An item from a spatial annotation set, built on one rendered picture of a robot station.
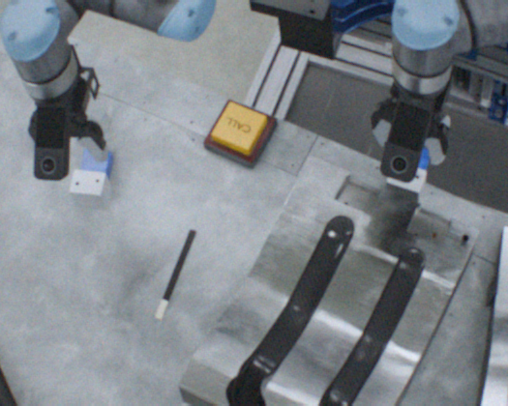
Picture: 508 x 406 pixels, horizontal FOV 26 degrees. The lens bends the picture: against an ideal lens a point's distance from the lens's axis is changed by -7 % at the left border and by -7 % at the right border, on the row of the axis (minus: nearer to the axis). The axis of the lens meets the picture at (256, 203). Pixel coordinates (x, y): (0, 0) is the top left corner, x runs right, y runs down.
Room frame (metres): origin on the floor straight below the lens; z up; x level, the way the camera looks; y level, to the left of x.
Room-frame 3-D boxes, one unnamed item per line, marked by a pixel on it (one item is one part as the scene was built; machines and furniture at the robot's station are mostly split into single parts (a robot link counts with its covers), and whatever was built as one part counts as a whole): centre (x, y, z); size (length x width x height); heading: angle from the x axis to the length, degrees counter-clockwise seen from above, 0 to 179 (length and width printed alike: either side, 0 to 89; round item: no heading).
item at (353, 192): (0.60, -0.14, 0.87); 0.05 x 0.05 x 0.04; 52
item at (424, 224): (0.54, -0.22, 0.87); 0.05 x 0.05 x 0.04; 52
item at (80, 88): (0.75, 0.22, 1.07); 0.09 x 0.08 x 0.12; 160
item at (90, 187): (0.76, 0.21, 0.83); 0.13 x 0.05 x 0.05; 160
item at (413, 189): (0.67, -0.24, 0.83); 0.13 x 0.05 x 0.05; 148
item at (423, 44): (0.65, -0.23, 1.23); 0.09 x 0.08 x 0.11; 96
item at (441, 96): (0.65, -0.23, 1.07); 0.09 x 0.08 x 0.12; 148
